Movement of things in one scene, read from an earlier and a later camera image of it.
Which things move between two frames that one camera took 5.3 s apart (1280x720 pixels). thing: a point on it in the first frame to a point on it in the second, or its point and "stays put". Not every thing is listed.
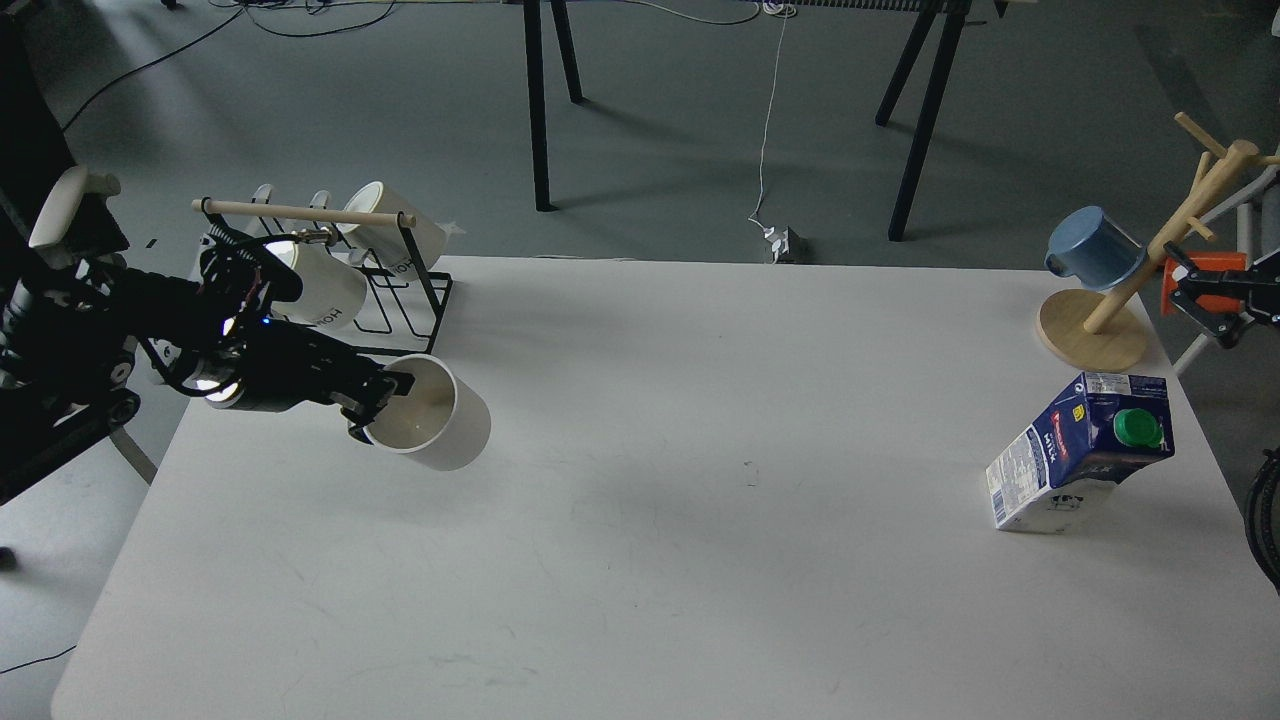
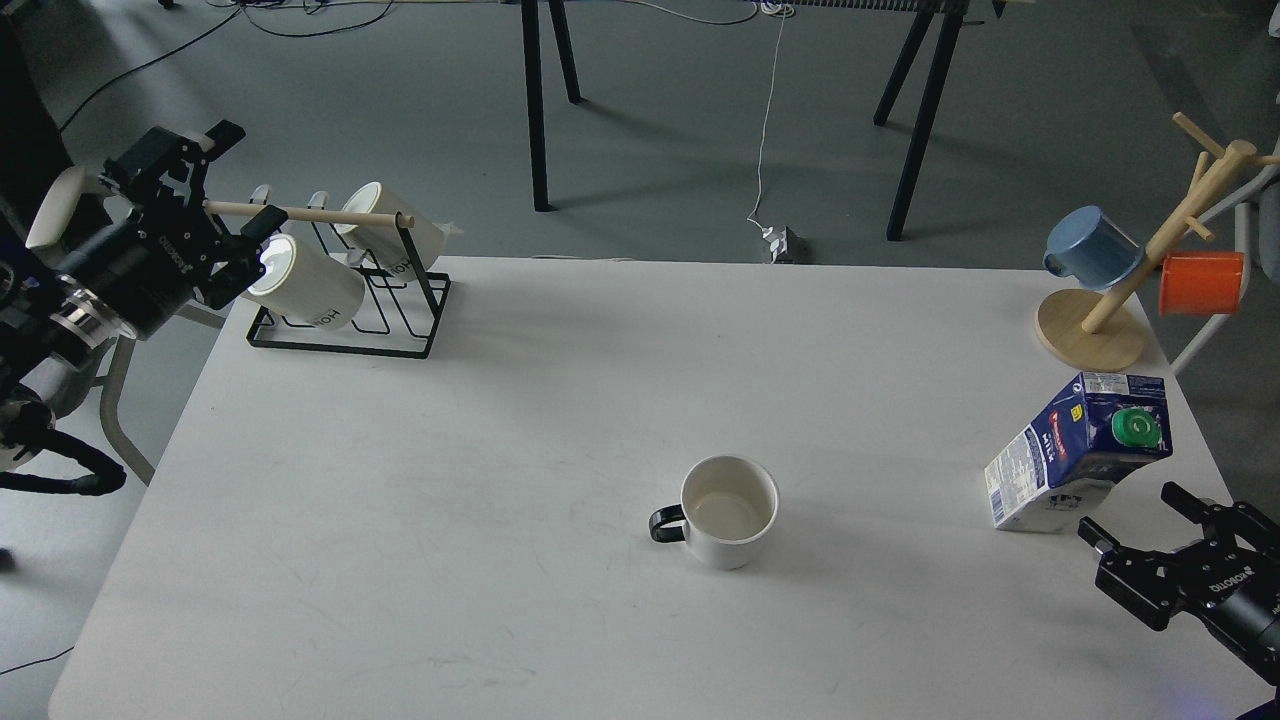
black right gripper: [1262, 278] to [1157, 585]
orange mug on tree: [1204, 261] stays put
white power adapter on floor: [778, 239] stays put
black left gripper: [269, 366] to [142, 274]
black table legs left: [537, 91] stays put
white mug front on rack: [334, 288] stays put
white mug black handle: [442, 425] to [730, 504]
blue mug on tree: [1088, 245] stays put
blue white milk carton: [1102, 428] stays put
